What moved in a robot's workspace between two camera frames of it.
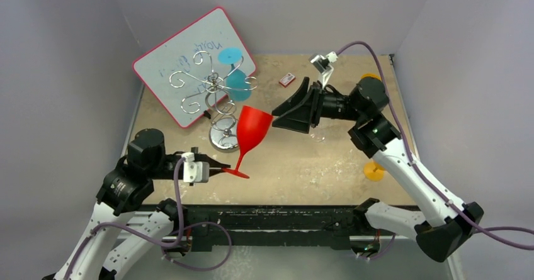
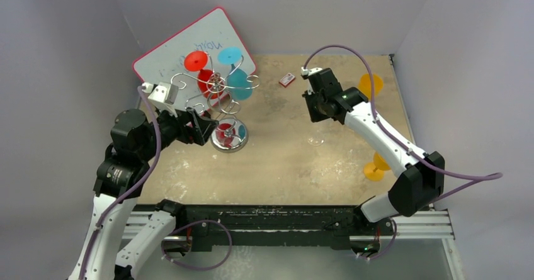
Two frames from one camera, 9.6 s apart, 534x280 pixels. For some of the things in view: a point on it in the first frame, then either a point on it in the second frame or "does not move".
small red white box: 287,79 does not move
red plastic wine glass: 252,127 -> 211,84
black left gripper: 213,163 -> 202,128
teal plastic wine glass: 237,83 does not move
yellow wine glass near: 373,171 does not move
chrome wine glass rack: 223,133 does not move
